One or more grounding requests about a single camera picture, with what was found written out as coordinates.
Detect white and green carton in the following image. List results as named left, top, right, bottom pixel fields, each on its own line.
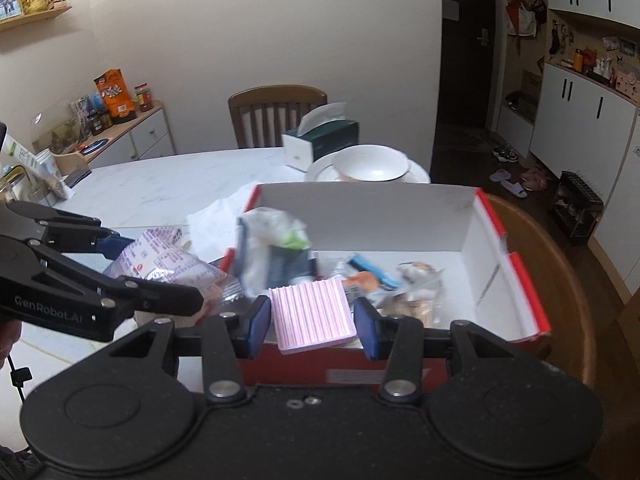
left=0, top=136, right=40, bottom=172

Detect black shoe rack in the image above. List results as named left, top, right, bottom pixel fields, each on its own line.
left=547, top=171, right=605, bottom=247

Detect round-back wooden chair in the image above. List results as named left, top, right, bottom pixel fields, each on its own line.
left=480, top=194, right=618, bottom=386

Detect red and white cardboard box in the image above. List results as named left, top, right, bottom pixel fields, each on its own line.
left=220, top=182, right=552, bottom=388

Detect clear snack bag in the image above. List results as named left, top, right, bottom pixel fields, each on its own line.
left=381, top=261, right=445, bottom=328
left=103, top=227, right=228, bottom=293

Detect pair of purple slippers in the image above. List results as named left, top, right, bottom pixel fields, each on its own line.
left=489, top=169, right=529, bottom=200

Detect white tissue paper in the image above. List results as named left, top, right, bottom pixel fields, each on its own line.
left=187, top=195, right=257, bottom=261

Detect white and green wrapped packet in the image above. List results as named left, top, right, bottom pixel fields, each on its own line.
left=235, top=208, right=315, bottom=297

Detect red lidded jar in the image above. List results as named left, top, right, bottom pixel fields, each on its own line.
left=133, top=83, right=154, bottom=113

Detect hanging bags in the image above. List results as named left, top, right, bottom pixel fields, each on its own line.
left=506, top=0, right=549, bottom=37

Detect wooden wall shelf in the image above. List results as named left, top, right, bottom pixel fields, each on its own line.
left=0, top=6, right=73, bottom=32

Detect orange snack bag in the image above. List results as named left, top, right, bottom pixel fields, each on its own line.
left=94, top=69, right=138, bottom=125

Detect glass jar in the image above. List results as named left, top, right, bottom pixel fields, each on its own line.
left=0, top=165, right=51, bottom=207

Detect pink ribbed block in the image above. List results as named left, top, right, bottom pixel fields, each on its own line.
left=268, top=280, right=357, bottom=356

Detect orange small packet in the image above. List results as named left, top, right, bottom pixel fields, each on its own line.
left=344, top=270, right=382, bottom=294

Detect white sideboard with wooden top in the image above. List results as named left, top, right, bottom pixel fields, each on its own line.
left=50, top=100, right=177, bottom=169

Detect pair of pink slippers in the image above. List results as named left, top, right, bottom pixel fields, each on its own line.
left=521, top=166, right=549, bottom=192

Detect white bowl with gold rim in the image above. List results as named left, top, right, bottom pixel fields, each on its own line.
left=332, top=144, right=412, bottom=182

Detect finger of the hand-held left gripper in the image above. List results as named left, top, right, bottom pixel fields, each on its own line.
left=47, top=255, right=205, bottom=316
left=0, top=201, right=132, bottom=261

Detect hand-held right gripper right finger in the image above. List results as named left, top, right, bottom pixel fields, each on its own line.
left=355, top=299, right=521, bottom=398

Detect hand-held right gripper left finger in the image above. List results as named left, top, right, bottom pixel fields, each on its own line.
left=111, top=296, right=272, bottom=401

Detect wooden slat-back chair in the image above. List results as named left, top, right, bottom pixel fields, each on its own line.
left=228, top=85, right=328, bottom=150

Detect white marble desktop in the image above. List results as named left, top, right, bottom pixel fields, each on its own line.
left=0, top=146, right=436, bottom=401

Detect dark green tissue box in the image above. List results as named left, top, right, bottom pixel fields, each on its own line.
left=281, top=102, right=360, bottom=172

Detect blue and white small packet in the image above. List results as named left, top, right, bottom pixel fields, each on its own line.
left=349, top=255, right=402, bottom=289

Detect black cord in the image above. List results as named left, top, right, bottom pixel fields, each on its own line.
left=5, top=354, right=32, bottom=406

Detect clear plastic container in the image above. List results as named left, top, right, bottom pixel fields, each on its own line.
left=31, top=104, right=85, bottom=156

